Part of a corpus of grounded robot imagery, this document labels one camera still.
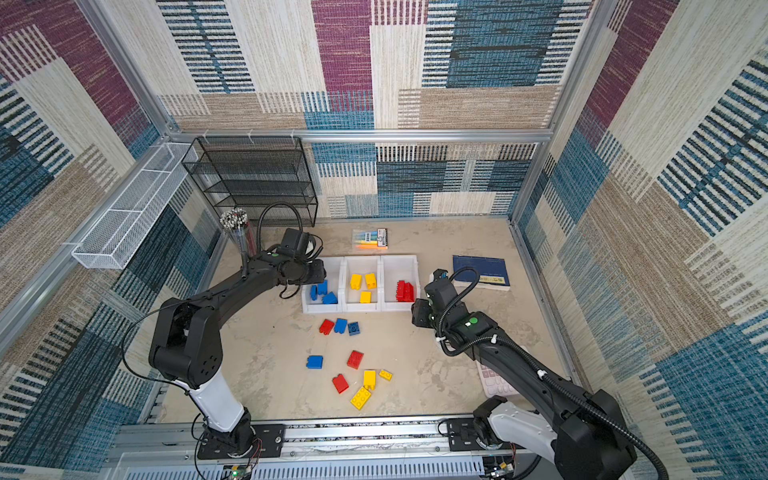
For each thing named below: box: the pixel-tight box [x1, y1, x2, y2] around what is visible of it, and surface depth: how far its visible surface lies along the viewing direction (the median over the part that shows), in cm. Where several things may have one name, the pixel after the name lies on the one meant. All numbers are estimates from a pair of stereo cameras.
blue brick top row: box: [334, 318, 348, 334], surface depth 94 cm
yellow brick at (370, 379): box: [363, 370, 377, 391], surface depth 82 cm
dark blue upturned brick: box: [348, 322, 361, 336], surface depth 93 cm
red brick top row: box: [319, 318, 335, 336], surface depth 94 cm
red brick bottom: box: [332, 374, 349, 394], surface depth 83 cm
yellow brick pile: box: [365, 273, 377, 290], surface depth 102 cm
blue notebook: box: [452, 255, 510, 291], surface depth 109 cm
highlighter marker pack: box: [352, 228, 389, 250], surface depth 114 cm
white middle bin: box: [340, 256, 383, 313], surface depth 98 cm
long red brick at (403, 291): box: [396, 280, 411, 302], surface depth 99 cm
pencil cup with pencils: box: [220, 208, 257, 258], surface depth 100 cm
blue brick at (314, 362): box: [306, 355, 324, 369], surface depth 89 cm
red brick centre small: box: [347, 350, 364, 370], surface depth 87 cm
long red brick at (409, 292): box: [404, 282, 415, 302], surface depth 99 cm
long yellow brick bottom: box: [350, 386, 372, 411], surface depth 80 cm
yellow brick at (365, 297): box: [359, 291, 373, 304], surface depth 97 cm
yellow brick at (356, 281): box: [350, 274, 363, 291], surface depth 102 cm
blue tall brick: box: [322, 291, 338, 304], surface depth 98 cm
